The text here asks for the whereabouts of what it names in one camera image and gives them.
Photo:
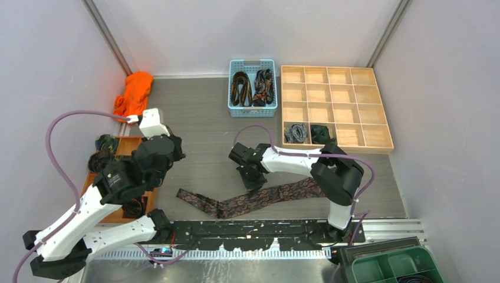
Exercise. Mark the black orange rolled tie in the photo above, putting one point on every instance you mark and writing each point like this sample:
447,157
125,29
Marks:
135,208

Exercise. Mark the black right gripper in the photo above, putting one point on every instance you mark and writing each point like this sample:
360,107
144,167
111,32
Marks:
252,186

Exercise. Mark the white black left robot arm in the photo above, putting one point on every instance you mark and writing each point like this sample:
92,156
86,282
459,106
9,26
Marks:
65,247

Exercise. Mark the dark framed box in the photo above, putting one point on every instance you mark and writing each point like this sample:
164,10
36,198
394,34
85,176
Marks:
375,244

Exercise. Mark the dark brown rolled tie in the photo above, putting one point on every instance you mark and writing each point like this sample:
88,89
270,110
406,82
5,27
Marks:
98,161

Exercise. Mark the blue yellow rolled tie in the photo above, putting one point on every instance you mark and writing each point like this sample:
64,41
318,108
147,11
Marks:
107,142

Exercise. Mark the green plastic bin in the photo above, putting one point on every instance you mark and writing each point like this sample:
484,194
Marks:
413,264

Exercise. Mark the brown paisley patterned tie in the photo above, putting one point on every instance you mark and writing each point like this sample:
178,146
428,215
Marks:
252,201

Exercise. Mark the light wooden compartment tray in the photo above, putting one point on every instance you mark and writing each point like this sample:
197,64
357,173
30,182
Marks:
344,100

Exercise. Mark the light blue plastic basket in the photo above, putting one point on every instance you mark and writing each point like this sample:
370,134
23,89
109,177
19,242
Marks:
251,68

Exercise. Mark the orange striped dark tie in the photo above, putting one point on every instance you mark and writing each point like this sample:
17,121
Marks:
241,92

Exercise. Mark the orange cloth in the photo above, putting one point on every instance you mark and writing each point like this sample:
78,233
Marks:
135,97

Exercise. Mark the dark green rolled tie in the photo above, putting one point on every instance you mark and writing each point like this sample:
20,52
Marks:
320,135

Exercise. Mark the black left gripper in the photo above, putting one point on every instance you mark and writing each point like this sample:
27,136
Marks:
178,155

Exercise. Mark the perforated aluminium rail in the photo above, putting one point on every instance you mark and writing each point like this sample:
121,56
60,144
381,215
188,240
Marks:
134,253

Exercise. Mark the grey patterned rolled tie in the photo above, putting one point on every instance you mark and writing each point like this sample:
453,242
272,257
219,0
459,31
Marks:
295,133

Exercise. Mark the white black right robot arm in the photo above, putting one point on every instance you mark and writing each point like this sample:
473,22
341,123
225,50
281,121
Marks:
336,173

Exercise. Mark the red floral dark tie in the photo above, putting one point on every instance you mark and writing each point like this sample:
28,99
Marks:
264,88

